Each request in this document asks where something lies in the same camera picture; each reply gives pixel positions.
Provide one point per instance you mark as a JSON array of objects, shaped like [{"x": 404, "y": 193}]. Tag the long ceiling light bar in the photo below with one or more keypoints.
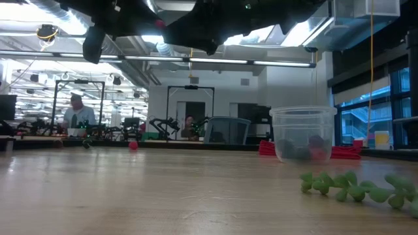
[{"x": 222, "y": 60}]

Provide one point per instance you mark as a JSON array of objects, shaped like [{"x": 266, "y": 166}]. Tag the black background rig frame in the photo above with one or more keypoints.
[
  {"x": 78, "y": 81},
  {"x": 191, "y": 87}
]

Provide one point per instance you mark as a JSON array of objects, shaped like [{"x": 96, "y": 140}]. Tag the person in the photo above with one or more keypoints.
[
  {"x": 78, "y": 114},
  {"x": 188, "y": 124}
]

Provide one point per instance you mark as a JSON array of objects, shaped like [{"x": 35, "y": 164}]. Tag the dark cherry with stem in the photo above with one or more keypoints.
[{"x": 316, "y": 142}]

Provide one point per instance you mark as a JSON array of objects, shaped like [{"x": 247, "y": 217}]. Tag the red cherry with stem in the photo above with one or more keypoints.
[{"x": 160, "y": 23}]

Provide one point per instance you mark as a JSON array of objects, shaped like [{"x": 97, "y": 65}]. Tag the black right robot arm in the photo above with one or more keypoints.
[{"x": 287, "y": 9}]

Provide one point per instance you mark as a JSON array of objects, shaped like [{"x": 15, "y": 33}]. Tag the black background robot arm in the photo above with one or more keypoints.
[{"x": 163, "y": 124}]

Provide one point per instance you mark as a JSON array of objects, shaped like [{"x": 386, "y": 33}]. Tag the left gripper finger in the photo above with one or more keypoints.
[{"x": 150, "y": 27}]

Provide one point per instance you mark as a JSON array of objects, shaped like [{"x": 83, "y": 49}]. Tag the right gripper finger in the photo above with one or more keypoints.
[{"x": 196, "y": 32}]

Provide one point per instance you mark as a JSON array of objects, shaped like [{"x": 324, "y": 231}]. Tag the silver ceiling duct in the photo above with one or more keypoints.
[{"x": 134, "y": 70}]

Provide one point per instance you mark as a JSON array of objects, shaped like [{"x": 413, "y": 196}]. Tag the red cup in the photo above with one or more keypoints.
[{"x": 358, "y": 143}]

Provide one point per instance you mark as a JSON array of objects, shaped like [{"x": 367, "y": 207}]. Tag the yellow container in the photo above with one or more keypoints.
[{"x": 382, "y": 138}]

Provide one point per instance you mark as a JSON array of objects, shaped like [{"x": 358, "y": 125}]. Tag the black background monitor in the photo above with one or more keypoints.
[{"x": 7, "y": 107}]

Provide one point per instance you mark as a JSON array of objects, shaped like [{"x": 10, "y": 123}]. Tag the green artificial succulent plant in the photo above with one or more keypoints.
[{"x": 356, "y": 192}]

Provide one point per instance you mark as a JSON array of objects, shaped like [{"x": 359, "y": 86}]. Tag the red folded cloth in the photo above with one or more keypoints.
[{"x": 346, "y": 152}]

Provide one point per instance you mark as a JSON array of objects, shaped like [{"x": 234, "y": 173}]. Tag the clear plastic cup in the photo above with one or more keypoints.
[{"x": 303, "y": 127}]

